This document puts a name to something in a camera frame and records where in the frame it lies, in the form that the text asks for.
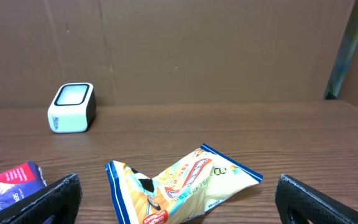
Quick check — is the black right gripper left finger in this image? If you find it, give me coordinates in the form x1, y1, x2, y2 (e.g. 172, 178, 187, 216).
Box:
0, 173, 82, 224

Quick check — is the yellow blue snack bag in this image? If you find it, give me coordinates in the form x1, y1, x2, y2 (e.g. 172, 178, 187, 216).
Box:
105, 144, 263, 224

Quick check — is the red purple sanitary pad pack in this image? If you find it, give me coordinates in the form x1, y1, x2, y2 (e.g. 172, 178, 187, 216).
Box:
0, 161, 47, 211

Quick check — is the white barcode scanner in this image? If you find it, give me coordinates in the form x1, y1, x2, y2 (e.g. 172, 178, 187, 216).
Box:
47, 83, 96, 134

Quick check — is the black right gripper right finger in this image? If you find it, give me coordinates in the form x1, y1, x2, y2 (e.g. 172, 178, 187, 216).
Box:
275, 174, 358, 224

